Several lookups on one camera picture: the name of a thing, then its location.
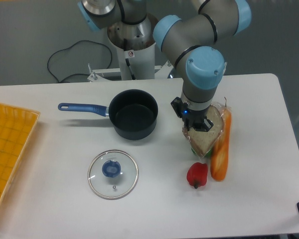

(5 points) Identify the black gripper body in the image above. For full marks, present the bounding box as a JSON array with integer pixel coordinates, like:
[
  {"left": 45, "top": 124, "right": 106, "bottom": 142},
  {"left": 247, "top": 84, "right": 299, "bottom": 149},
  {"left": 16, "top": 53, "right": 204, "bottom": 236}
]
[{"left": 171, "top": 97, "right": 209, "bottom": 130}]

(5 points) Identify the toast sandwich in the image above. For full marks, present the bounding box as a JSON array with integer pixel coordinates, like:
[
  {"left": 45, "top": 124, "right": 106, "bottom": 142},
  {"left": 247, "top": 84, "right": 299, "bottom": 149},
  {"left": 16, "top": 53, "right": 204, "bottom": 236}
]
[{"left": 182, "top": 102, "right": 224, "bottom": 152}]

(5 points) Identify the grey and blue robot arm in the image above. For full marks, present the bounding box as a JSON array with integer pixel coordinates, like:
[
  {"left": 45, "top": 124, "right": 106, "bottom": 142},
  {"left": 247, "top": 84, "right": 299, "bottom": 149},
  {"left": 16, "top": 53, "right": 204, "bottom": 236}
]
[{"left": 78, "top": 0, "right": 252, "bottom": 132}]

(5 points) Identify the green item under toast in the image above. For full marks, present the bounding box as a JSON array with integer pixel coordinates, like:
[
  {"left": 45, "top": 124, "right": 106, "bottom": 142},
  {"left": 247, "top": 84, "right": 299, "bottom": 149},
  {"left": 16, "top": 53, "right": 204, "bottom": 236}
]
[{"left": 191, "top": 147, "right": 212, "bottom": 158}]

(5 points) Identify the orange baguette in wrapper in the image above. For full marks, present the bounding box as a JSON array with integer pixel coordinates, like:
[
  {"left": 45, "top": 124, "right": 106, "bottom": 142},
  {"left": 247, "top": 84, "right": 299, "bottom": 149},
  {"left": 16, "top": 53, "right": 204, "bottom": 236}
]
[{"left": 210, "top": 98, "right": 232, "bottom": 182}]

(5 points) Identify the red bell pepper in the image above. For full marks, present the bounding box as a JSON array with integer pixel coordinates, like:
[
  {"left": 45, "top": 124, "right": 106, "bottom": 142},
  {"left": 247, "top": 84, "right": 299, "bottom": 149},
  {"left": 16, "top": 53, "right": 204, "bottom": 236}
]
[{"left": 186, "top": 162, "right": 208, "bottom": 189}]

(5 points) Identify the glass lid with blue knob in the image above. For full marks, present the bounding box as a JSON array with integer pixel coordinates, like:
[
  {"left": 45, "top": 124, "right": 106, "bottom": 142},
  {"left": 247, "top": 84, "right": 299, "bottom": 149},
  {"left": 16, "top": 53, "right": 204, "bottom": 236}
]
[{"left": 87, "top": 149, "right": 139, "bottom": 200}]

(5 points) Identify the yellow woven basket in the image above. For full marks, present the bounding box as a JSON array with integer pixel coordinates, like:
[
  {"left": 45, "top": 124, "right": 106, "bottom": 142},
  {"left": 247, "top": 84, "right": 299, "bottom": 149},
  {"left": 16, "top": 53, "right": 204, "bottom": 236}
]
[{"left": 0, "top": 103, "right": 40, "bottom": 205}]

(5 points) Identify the black pot with blue handle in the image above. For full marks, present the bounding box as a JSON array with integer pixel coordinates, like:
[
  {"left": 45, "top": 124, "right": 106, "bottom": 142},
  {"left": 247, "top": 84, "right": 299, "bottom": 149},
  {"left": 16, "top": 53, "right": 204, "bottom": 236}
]
[{"left": 58, "top": 89, "right": 158, "bottom": 140}]

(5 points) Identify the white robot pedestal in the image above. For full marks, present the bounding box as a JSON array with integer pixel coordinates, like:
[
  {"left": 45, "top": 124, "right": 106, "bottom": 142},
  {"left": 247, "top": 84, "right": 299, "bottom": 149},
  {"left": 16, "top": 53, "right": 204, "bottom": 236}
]
[{"left": 107, "top": 13, "right": 158, "bottom": 80}]

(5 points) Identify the white metal base bracket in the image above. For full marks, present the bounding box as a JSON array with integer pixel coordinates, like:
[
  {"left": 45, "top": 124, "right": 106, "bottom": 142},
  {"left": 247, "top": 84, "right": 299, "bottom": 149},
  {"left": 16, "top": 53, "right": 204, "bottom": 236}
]
[{"left": 87, "top": 62, "right": 179, "bottom": 82}]

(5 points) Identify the black cable on floor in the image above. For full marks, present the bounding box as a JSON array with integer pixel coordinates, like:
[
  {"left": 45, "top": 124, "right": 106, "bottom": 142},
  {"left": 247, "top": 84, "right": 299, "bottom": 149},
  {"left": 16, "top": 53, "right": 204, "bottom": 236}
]
[{"left": 47, "top": 40, "right": 113, "bottom": 84}]

